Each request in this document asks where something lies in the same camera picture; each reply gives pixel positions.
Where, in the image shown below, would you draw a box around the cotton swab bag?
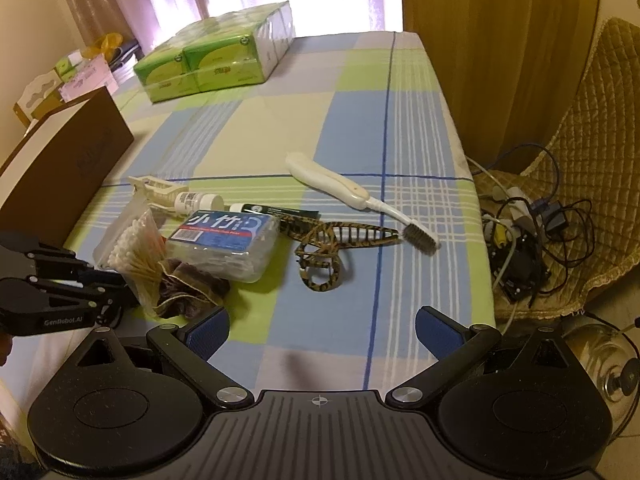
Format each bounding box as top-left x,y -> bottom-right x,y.
92,193 -> 166,318

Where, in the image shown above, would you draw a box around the brown velvet scrunchie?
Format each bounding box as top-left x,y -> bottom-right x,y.
154,258 -> 231,320

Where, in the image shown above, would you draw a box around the white claw hair clip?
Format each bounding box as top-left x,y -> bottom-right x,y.
127,176 -> 189,216

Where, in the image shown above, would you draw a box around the white small pill bottle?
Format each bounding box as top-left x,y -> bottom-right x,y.
174,192 -> 224,216

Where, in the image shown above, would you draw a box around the blue floss pick box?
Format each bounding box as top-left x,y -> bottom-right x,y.
166,210 -> 280,283

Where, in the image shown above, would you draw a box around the white toothbrush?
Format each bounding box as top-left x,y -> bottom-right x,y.
285,152 -> 440,254

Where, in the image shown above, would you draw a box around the tiger-pattern hair clip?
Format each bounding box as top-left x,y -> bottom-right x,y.
276,214 -> 400,292

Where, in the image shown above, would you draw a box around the green toothpaste tube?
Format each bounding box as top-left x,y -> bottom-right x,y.
228,203 -> 320,220

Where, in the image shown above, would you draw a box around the brown white storage box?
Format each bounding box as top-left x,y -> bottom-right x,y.
1,87 -> 134,246

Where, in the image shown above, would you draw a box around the quilted chair cushion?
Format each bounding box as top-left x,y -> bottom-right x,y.
474,18 -> 639,320

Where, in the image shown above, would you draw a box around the white cardboard box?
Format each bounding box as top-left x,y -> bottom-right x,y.
13,53 -> 118,128

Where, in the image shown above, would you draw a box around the checked tablecloth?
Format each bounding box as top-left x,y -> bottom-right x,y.
0,31 -> 497,396

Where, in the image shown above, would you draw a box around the yellow plastic bag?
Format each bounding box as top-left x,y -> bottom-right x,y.
80,32 -> 124,63

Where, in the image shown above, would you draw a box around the green tissue multipack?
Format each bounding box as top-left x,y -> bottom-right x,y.
134,1 -> 295,103

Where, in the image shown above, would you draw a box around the brown curtain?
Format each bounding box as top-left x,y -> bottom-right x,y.
402,0 -> 599,174

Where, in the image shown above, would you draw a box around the tangled black cables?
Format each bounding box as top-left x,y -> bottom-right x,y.
470,143 -> 609,309

